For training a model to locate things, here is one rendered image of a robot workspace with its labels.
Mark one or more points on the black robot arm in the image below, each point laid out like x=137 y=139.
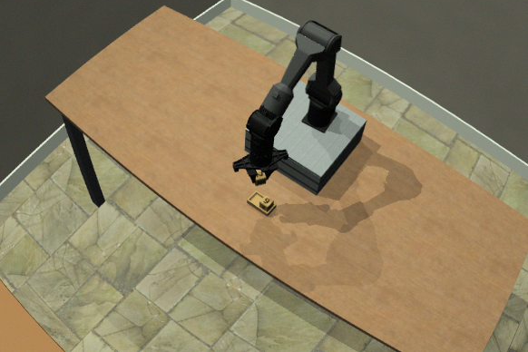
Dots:
x=313 y=42

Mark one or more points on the yellow number cube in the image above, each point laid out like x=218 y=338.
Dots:
x=266 y=203
x=260 y=178

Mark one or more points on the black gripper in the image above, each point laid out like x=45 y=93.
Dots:
x=267 y=164

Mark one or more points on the tan shallow tray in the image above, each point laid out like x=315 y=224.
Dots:
x=254 y=200

